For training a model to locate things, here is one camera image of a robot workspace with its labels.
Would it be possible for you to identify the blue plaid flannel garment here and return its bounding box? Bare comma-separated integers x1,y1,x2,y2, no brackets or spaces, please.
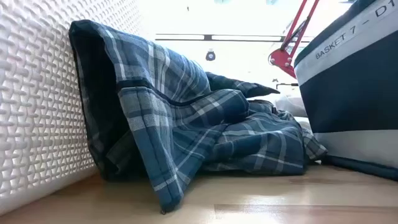
68,19,329,215

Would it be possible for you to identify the thin black bar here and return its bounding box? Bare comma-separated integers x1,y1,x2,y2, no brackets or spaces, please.
275,82,300,91

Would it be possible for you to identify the red desk lamp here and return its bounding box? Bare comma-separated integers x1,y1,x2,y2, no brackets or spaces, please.
269,0,321,80

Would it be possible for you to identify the navy grey fabric basket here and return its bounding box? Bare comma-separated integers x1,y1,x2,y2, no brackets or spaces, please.
294,0,398,182

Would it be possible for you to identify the white woven plastic basket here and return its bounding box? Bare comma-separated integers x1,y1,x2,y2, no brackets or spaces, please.
0,0,147,217

